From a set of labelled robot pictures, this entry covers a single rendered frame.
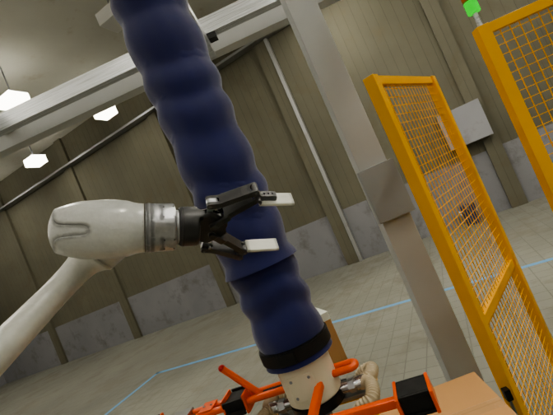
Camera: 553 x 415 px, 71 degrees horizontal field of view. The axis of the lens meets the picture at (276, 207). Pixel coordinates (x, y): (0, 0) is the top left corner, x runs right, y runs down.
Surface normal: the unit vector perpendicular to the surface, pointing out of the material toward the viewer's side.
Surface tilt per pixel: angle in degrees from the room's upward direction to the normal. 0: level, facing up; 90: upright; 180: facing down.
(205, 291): 90
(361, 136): 90
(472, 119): 90
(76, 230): 92
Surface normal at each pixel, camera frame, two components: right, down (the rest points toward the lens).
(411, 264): -0.07, 0.00
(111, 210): 0.27, -0.61
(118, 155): -0.37, 0.13
